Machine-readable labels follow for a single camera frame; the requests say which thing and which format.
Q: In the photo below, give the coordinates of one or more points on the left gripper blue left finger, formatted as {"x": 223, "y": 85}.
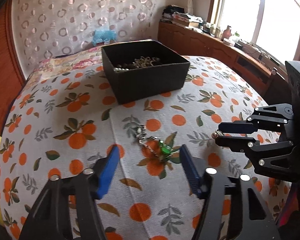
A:
{"x": 49, "y": 217}

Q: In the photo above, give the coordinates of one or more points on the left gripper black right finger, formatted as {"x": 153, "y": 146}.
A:
{"x": 249, "y": 218}

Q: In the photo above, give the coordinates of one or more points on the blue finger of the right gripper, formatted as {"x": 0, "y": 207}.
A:
{"x": 237, "y": 144}
{"x": 237, "y": 127}

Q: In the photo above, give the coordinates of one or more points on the silver metal chain jewelry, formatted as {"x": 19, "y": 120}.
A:
{"x": 145, "y": 62}

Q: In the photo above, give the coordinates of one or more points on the black square storage box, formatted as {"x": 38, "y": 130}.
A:
{"x": 165, "y": 75}

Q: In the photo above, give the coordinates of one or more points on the wooden sideboard cabinet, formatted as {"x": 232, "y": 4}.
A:
{"x": 189, "y": 42}

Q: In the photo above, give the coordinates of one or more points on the pink bottle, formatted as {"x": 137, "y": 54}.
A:
{"x": 227, "y": 33}

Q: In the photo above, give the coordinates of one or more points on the orange print white cloth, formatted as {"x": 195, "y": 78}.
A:
{"x": 63, "y": 124}

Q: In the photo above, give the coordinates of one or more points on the pile of books and clothes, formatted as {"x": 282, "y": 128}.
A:
{"x": 177, "y": 15}

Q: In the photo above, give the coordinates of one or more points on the floral quilt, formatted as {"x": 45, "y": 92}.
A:
{"x": 80, "y": 60}

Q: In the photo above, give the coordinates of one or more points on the blue plastic bag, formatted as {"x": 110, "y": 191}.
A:
{"x": 102, "y": 36}

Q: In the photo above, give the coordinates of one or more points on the sheer circle pattern curtain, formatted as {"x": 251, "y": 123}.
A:
{"x": 44, "y": 29}

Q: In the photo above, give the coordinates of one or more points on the window with wooden frame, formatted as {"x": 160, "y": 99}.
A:
{"x": 273, "y": 25}

